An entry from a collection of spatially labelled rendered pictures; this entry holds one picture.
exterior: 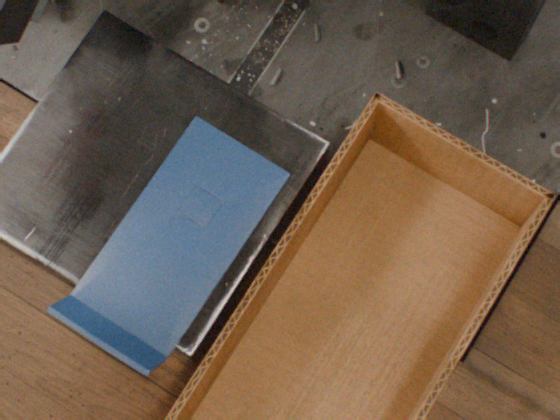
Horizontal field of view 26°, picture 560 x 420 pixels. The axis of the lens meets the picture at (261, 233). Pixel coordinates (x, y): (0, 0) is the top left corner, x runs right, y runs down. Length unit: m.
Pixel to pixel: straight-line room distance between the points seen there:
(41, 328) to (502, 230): 0.29
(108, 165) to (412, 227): 0.19
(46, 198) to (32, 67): 0.10
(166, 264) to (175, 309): 0.03
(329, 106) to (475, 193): 0.11
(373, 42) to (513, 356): 0.22
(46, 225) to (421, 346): 0.24
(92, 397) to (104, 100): 0.18
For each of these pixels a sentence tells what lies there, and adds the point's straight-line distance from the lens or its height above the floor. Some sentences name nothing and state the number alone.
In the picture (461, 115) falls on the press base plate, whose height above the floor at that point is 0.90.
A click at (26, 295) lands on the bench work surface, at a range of 0.78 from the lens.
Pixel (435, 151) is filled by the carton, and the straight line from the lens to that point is 0.75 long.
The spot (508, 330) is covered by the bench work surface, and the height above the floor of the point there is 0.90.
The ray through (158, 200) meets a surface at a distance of 0.75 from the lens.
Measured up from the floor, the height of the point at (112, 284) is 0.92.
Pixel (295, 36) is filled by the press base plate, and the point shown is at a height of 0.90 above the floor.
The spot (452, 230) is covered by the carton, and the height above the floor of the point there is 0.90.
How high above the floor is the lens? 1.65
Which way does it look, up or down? 75 degrees down
